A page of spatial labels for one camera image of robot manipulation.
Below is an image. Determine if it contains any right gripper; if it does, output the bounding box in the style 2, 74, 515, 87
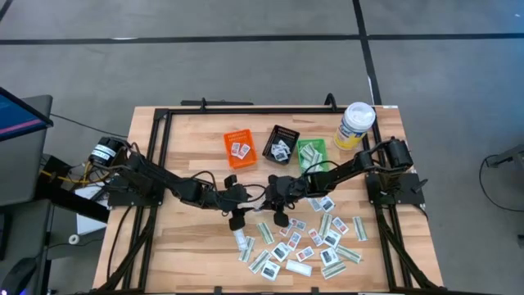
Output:
257, 175, 310, 229

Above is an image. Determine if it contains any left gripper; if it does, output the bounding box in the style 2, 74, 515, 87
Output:
203, 175, 261, 231

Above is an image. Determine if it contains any plain white packet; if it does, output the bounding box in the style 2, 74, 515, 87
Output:
233, 229, 249, 251
285, 259, 313, 278

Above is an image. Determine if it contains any green plastic basket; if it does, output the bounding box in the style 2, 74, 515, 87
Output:
296, 138, 330, 175

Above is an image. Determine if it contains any black plastic basket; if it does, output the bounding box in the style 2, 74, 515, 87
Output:
261, 125, 300, 166

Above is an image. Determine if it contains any orange plastic basket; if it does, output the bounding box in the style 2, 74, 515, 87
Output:
223, 129, 259, 169

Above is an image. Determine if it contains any yellow Lysol wipes canister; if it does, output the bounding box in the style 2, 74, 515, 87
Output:
333, 101, 377, 151

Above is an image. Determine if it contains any white paper sheet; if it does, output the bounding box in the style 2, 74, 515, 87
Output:
75, 184, 109, 235

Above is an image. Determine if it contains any black side desk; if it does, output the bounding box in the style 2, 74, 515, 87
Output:
0, 153, 111, 295

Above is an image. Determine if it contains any grey stand leg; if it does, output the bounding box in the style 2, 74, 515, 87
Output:
485, 143, 524, 169

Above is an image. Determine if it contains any black computer mouse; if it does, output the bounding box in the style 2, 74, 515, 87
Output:
0, 256, 38, 295

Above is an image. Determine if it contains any computer monitor blue screen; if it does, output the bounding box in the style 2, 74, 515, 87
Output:
0, 86, 55, 143

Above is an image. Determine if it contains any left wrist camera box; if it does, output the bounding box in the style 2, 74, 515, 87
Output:
223, 190, 242, 208

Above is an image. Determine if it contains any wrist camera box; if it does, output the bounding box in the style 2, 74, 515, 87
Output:
223, 190, 242, 208
282, 179, 302, 197

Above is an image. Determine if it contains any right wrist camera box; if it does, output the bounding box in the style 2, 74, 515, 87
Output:
282, 179, 302, 197

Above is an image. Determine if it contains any black camera cable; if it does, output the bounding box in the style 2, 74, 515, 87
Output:
302, 159, 341, 181

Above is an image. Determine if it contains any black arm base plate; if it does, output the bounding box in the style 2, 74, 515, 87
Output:
106, 175, 165, 208
365, 171, 427, 207

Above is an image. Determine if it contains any thin black floor cable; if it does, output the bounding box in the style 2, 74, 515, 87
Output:
49, 113, 129, 138
478, 154, 524, 213

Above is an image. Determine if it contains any yellow cable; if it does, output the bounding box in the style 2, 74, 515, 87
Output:
39, 161, 112, 185

